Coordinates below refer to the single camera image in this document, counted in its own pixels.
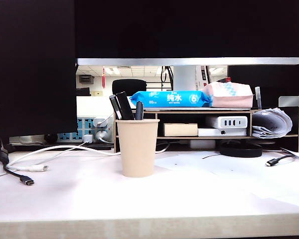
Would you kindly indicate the thick black marker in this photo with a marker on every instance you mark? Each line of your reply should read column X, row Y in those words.
column 125, row 105

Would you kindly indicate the dark grey marker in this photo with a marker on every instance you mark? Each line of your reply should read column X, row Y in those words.
column 139, row 110

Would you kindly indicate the beige paper cup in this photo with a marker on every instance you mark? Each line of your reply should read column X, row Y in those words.
column 137, row 149

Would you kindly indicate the blue wet wipes pack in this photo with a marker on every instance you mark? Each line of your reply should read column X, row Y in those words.
column 169, row 99

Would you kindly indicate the beige small box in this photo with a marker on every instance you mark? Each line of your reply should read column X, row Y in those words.
column 180, row 130

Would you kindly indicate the black pen with silver clip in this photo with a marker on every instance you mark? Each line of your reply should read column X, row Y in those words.
column 114, row 105

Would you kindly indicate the black office chair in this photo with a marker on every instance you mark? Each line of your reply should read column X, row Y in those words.
column 129, row 87

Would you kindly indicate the grey round power plug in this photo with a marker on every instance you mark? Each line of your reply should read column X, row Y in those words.
column 102, row 135

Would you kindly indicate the silver monitor stand column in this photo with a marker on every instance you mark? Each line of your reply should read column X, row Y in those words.
column 184, row 77

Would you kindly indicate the black wooden desk shelf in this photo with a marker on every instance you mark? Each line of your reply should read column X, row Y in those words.
column 204, row 111

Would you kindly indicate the white power brick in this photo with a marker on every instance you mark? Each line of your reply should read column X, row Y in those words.
column 202, row 144

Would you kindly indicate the red hanging tassel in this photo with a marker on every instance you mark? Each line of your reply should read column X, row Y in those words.
column 104, row 78

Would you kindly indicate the white cube charger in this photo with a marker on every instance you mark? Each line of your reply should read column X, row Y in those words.
column 88, row 138

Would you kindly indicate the white flat Apple box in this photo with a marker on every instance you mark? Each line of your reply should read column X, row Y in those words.
column 214, row 132

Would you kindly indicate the white power strip blue sockets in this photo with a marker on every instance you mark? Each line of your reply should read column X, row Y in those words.
column 72, row 136

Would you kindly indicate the white multi-port USB charger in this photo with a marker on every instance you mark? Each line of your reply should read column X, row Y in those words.
column 229, row 122

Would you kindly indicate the pink tissue pack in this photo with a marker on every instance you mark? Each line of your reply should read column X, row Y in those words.
column 231, row 95

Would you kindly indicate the black flat stand base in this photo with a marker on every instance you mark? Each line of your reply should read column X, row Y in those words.
column 64, row 147

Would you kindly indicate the silver-bezel large monitor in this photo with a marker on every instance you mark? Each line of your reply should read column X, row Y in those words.
column 139, row 30

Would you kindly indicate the large white paper sheet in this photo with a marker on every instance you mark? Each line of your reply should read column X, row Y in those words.
column 226, row 174

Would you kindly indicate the black round disc base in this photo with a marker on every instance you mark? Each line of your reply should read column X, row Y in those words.
column 241, row 150

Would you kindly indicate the rolled paper stack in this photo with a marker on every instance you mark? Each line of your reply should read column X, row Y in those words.
column 271, row 123

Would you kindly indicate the matte black monitor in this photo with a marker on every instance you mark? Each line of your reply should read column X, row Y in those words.
column 32, row 62

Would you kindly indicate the grey wall-mounted box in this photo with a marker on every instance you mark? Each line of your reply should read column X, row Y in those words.
column 86, row 79

